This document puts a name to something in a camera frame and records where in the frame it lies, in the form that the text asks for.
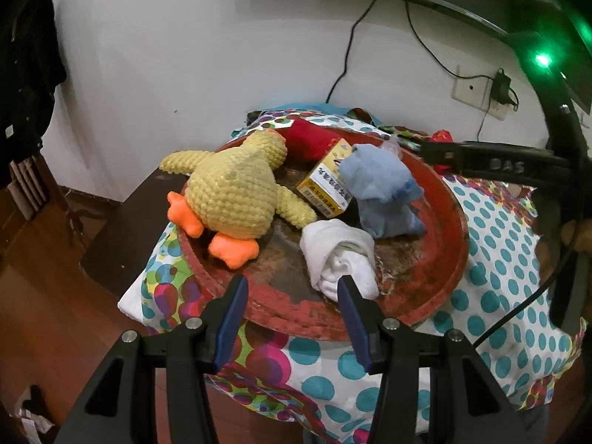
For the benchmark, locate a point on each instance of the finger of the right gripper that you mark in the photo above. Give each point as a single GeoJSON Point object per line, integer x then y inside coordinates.
{"type": "Point", "coordinates": [496, 161]}

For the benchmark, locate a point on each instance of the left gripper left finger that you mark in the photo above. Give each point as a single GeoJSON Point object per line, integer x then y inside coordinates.
{"type": "Point", "coordinates": [117, 405]}

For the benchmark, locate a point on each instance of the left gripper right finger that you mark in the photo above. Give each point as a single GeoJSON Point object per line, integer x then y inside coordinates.
{"type": "Point", "coordinates": [467, 405]}

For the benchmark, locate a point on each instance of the light blue sock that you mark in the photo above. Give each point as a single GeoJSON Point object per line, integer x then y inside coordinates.
{"type": "Point", "coordinates": [394, 217]}
{"type": "Point", "coordinates": [375, 174]}

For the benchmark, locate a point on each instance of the white sock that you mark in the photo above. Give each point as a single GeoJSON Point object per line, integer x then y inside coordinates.
{"type": "Point", "coordinates": [332, 250]}

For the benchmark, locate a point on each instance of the yellow medicine box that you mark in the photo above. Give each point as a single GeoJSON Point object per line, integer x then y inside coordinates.
{"type": "Point", "coordinates": [324, 187]}

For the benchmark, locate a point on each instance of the red sock with gold print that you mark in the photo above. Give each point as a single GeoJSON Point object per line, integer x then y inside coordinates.
{"type": "Point", "coordinates": [307, 142]}

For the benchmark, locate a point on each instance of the yellow knitted duck toy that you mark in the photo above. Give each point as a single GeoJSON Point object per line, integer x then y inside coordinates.
{"type": "Point", "coordinates": [234, 194]}

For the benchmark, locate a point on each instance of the clear plastic bag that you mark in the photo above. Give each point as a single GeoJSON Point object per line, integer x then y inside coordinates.
{"type": "Point", "coordinates": [391, 145]}

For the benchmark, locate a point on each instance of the person's right hand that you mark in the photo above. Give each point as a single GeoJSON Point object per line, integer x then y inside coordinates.
{"type": "Point", "coordinates": [551, 238]}

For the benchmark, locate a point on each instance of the polka dot table cloth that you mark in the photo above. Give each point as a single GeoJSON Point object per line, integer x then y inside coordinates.
{"type": "Point", "coordinates": [320, 385]}

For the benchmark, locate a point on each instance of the red round tray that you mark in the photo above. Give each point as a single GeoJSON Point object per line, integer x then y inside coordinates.
{"type": "Point", "coordinates": [414, 274]}

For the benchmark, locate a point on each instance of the black hanging garment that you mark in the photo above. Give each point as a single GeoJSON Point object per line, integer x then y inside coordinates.
{"type": "Point", "coordinates": [31, 69]}

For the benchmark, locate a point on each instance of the white wall socket plate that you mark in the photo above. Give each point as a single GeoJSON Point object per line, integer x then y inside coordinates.
{"type": "Point", "coordinates": [475, 92]}

